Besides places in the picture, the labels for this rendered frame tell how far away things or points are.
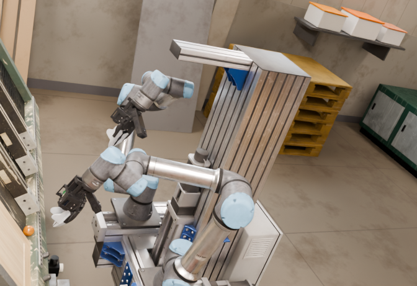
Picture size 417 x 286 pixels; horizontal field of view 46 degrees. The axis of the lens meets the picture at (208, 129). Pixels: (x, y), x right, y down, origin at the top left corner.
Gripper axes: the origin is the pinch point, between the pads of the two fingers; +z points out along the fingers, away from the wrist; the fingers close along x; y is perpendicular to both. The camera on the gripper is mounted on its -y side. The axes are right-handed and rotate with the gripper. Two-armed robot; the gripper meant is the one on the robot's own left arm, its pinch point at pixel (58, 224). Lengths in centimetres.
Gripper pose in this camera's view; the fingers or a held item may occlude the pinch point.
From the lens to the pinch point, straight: 185.6
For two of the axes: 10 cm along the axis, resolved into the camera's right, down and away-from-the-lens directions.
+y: -6.3, -4.8, -6.2
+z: -6.8, 7.2, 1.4
